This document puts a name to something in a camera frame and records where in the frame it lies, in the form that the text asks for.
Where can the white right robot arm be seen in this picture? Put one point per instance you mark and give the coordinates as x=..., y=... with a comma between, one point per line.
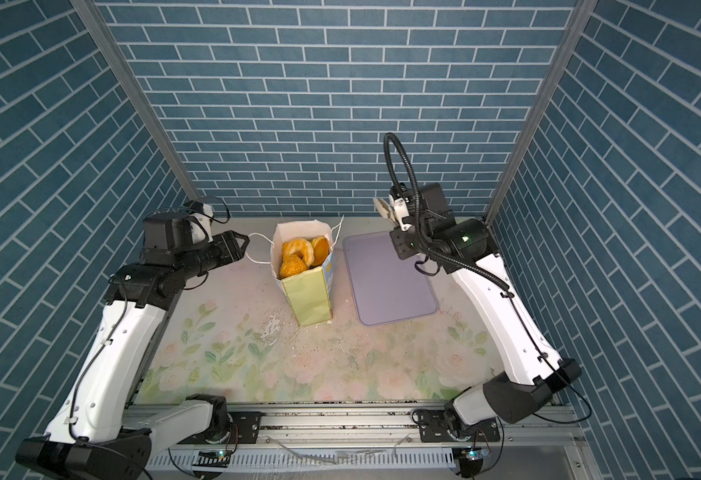
x=533, y=370

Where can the white paper gift bag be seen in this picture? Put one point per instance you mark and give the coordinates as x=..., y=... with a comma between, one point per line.
x=310, y=293

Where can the sesame seeded oval bread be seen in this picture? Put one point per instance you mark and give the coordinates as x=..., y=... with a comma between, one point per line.
x=292, y=265

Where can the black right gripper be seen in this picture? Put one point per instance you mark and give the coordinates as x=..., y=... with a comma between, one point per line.
x=396, y=235

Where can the ring donut bread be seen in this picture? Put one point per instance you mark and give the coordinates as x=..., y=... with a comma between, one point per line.
x=301, y=248

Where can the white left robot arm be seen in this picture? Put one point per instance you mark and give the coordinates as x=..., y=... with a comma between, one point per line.
x=87, y=439

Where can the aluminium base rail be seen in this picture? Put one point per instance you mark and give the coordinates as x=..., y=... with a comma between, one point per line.
x=303, y=437

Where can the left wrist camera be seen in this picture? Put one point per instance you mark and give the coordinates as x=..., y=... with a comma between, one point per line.
x=200, y=216

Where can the round orange bun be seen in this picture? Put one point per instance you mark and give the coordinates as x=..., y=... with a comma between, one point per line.
x=321, y=247

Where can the aluminium corner post left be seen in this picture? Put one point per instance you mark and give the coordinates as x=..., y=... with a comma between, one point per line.
x=95, y=25

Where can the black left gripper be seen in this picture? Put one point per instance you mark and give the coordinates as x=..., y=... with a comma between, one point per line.
x=228, y=248

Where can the lilac plastic tray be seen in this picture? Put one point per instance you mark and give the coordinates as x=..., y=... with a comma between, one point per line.
x=385, y=288

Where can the aluminium corner post right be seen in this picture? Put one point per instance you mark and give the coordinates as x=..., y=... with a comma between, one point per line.
x=562, y=55

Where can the aluminium corner post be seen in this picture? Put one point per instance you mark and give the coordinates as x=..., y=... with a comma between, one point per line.
x=562, y=55
x=95, y=25

